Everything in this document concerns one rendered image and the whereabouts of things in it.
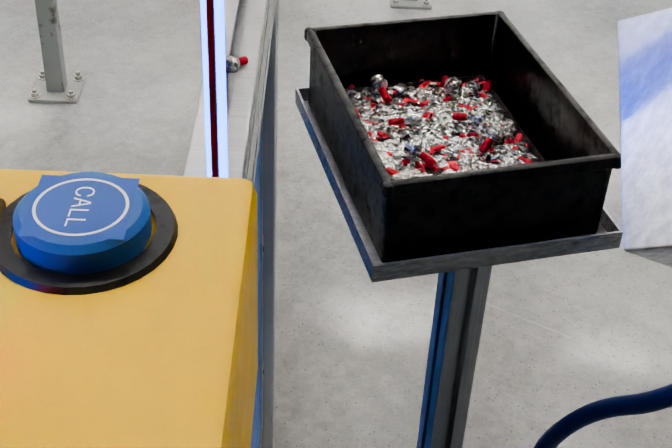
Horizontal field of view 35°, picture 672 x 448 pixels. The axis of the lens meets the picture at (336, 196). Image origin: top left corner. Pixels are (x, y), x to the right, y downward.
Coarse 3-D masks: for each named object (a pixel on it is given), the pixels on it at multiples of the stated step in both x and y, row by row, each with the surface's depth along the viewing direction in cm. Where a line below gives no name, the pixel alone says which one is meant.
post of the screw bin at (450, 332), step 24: (456, 288) 79; (480, 288) 80; (456, 312) 81; (480, 312) 81; (432, 336) 85; (456, 336) 82; (480, 336) 83; (432, 360) 86; (456, 360) 84; (432, 384) 88; (456, 384) 87; (432, 408) 87; (456, 408) 87; (432, 432) 88; (456, 432) 89
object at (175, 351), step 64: (0, 192) 34; (192, 192) 34; (256, 192) 35; (0, 256) 31; (192, 256) 32; (256, 256) 36; (0, 320) 29; (64, 320) 30; (128, 320) 30; (192, 320) 30; (256, 320) 38; (0, 384) 28; (64, 384) 28; (128, 384) 28; (192, 384) 28
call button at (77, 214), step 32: (32, 192) 32; (64, 192) 32; (96, 192) 33; (128, 192) 33; (32, 224) 31; (64, 224) 31; (96, 224) 31; (128, 224) 31; (32, 256) 31; (64, 256) 31; (96, 256) 31; (128, 256) 31
